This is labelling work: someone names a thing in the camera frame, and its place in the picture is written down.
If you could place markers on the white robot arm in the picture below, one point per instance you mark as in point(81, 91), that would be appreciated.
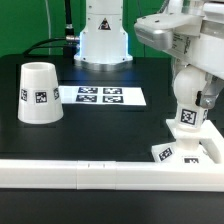
point(103, 41)

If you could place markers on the white lamp bulb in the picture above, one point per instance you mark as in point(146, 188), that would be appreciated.
point(187, 84)

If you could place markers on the white L-shaped fence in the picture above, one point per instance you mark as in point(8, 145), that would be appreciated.
point(50, 174)

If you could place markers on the white lamp base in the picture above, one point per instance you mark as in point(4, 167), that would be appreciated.
point(186, 149)

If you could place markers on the white marker sheet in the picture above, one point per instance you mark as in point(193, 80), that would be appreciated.
point(131, 96)

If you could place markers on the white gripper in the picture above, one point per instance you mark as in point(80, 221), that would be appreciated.
point(193, 32)

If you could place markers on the white lamp shade cone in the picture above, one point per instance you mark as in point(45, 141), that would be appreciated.
point(39, 97)

